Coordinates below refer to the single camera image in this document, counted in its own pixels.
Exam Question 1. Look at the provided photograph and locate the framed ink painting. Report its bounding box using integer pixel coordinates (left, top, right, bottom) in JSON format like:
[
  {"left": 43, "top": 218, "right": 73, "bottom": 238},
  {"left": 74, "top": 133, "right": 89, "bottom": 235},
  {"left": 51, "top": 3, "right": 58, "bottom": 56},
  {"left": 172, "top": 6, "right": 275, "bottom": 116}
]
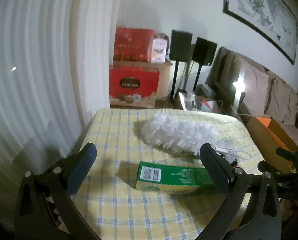
[{"left": 223, "top": 0, "right": 298, "bottom": 65}]

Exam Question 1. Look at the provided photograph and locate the medium brown cushion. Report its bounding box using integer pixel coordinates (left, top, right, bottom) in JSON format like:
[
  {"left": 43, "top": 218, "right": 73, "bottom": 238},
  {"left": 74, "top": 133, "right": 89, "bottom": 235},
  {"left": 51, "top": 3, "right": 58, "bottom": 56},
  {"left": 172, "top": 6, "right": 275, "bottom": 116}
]
[{"left": 264, "top": 71, "right": 293, "bottom": 123}]

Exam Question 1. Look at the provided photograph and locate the black power unit with light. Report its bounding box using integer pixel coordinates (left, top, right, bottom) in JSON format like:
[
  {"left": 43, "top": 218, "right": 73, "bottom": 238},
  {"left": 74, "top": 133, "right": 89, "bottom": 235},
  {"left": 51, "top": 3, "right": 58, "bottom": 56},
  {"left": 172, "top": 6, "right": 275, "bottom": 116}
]
[{"left": 230, "top": 79, "right": 246, "bottom": 101}]

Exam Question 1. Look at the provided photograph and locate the white curtain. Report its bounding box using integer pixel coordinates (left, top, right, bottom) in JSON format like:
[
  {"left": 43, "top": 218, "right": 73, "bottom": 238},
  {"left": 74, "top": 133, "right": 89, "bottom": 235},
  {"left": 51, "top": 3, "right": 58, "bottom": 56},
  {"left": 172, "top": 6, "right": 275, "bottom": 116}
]
[{"left": 0, "top": 0, "right": 124, "bottom": 180}]

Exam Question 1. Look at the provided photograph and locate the black speaker stand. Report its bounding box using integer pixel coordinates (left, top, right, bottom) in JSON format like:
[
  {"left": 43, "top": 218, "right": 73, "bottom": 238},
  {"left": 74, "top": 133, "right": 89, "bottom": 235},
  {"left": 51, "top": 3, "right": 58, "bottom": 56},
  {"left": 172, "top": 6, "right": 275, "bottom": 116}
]
[
  {"left": 169, "top": 61, "right": 180, "bottom": 101},
  {"left": 193, "top": 65, "right": 202, "bottom": 92}
]

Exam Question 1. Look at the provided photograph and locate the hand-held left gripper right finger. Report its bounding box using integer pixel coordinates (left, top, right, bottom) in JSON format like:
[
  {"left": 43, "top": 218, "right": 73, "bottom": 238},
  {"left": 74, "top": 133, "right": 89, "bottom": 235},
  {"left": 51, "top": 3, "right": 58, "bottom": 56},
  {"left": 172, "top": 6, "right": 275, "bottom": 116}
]
[{"left": 196, "top": 143, "right": 282, "bottom": 240}]

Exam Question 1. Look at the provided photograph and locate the white feather duster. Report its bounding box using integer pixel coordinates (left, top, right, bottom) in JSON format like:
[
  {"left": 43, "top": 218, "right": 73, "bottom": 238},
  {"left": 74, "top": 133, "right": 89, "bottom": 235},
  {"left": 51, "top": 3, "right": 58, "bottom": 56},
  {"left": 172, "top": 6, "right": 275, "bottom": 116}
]
[{"left": 141, "top": 112, "right": 231, "bottom": 158}]

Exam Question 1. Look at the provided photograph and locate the dark wooden low cabinet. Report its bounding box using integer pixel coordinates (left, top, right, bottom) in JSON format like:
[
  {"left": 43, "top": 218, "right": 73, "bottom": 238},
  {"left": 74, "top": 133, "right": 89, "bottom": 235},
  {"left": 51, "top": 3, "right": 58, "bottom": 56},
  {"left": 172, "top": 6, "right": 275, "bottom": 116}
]
[{"left": 110, "top": 99, "right": 175, "bottom": 109}]

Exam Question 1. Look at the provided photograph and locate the open box of clutter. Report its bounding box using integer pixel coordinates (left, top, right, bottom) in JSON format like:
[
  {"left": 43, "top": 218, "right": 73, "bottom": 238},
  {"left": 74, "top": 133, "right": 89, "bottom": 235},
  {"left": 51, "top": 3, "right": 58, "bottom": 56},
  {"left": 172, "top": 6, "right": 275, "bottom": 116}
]
[{"left": 174, "top": 90, "right": 220, "bottom": 113}]

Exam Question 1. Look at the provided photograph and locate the small brown cushion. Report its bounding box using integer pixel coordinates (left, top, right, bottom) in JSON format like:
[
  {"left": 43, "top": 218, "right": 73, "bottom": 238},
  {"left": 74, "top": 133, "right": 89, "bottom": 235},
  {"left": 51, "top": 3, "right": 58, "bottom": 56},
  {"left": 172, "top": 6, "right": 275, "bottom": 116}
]
[{"left": 284, "top": 90, "right": 298, "bottom": 127}]

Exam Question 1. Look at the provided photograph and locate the pink and white box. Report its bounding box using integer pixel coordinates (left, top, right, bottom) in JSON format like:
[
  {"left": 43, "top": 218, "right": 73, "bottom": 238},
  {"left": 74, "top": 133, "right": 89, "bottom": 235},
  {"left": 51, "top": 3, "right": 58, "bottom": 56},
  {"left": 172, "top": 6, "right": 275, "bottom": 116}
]
[{"left": 151, "top": 38, "right": 168, "bottom": 63}]

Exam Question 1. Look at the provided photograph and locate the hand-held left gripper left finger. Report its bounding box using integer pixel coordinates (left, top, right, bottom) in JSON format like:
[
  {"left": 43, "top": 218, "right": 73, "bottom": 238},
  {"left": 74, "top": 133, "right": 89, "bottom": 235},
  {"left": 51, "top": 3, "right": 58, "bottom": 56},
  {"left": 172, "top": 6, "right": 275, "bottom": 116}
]
[{"left": 14, "top": 142, "right": 97, "bottom": 240}]

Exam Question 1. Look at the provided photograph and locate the white cable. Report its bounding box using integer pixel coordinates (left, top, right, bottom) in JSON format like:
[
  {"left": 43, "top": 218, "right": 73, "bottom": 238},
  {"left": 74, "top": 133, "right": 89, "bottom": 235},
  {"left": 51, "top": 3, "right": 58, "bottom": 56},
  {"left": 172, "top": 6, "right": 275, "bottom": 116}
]
[{"left": 215, "top": 144, "right": 253, "bottom": 161}]

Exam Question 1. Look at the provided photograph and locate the green cardboard packet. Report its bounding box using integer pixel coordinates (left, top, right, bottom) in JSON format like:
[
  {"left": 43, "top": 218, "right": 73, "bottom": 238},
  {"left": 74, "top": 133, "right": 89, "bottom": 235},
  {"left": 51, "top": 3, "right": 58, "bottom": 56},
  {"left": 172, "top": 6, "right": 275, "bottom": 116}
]
[{"left": 135, "top": 162, "right": 218, "bottom": 196}]

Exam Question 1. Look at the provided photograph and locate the large brown cushion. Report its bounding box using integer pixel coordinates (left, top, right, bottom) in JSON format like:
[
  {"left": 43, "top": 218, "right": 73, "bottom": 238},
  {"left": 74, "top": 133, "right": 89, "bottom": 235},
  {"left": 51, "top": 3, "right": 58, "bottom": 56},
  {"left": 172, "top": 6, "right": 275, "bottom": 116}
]
[{"left": 235, "top": 55, "right": 271, "bottom": 115}]

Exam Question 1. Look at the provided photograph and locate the black speaker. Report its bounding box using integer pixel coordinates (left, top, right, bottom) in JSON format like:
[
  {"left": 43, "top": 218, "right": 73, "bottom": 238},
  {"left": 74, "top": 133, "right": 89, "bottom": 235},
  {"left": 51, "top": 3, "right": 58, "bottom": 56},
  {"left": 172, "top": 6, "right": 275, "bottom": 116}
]
[
  {"left": 191, "top": 37, "right": 218, "bottom": 66},
  {"left": 169, "top": 30, "right": 192, "bottom": 62}
]

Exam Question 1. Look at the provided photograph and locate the red gift box lower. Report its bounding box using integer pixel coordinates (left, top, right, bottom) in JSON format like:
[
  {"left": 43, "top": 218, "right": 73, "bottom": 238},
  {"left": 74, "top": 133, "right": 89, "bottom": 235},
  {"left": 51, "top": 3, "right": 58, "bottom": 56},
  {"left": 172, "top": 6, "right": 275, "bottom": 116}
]
[{"left": 109, "top": 66, "right": 161, "bottom": 108}]

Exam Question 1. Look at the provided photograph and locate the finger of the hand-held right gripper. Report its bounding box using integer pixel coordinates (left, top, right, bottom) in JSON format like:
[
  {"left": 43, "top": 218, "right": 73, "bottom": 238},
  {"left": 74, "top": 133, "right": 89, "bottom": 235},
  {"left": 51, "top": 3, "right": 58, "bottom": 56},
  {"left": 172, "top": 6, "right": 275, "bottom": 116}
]
[
  {"left": 258, "top": 160, "right": 296, "bottom": 179},
  {"left": 276, "top": 147, "right": 298, "bottom": 160}
]

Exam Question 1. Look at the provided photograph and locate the plain brown cardboard box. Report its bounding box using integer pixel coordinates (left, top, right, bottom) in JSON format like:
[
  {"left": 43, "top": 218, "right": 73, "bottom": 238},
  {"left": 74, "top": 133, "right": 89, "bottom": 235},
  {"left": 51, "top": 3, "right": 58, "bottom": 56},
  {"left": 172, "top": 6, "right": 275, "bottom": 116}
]
[{"left": 113, "top": 60, "right": 174, "bottom": 101}]

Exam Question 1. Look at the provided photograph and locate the brown sofa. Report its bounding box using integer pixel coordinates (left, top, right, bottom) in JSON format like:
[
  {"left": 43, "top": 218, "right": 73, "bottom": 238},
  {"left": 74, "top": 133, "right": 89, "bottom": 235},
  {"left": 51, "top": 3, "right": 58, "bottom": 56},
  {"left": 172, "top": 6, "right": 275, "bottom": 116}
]
[{"left": 205, "top": 47, "right": 298, "bottom": 148}]

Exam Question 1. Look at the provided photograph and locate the yellow checkered tablecloth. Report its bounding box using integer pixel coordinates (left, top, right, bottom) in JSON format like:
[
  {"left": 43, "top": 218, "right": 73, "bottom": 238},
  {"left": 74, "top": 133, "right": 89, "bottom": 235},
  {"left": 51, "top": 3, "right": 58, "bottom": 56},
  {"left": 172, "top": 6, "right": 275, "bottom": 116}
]
[{"left": 69, "top": 108, "right": 265, "bottom": 240}]

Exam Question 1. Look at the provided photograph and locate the cardboard box with orange lining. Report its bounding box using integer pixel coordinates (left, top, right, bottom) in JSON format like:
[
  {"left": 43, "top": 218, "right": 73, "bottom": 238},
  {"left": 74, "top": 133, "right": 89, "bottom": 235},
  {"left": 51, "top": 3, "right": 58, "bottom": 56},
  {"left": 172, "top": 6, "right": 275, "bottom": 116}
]
[{"left": 246, "top": 116, "right": 298, "bottom": 174}]

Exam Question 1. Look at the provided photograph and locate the red gift box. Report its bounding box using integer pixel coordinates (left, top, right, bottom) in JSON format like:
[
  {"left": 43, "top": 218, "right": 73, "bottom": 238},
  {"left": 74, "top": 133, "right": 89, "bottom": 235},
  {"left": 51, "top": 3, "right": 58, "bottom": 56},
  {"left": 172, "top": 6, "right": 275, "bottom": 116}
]
[
  {"left": 113, "top": 27, "right": 156, "bottom": 62},
  {"left": 109, "top": 66, "right": 161, "bottom": 108}
]

